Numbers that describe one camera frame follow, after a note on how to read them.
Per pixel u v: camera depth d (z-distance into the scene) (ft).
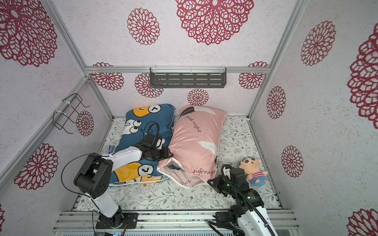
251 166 2.77
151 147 2.49
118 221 2.18
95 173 1.61
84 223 2.44
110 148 3.28
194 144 2.84
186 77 3.19
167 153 2.75
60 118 2.39
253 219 1.62
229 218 2.43
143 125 3.50
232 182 2.05
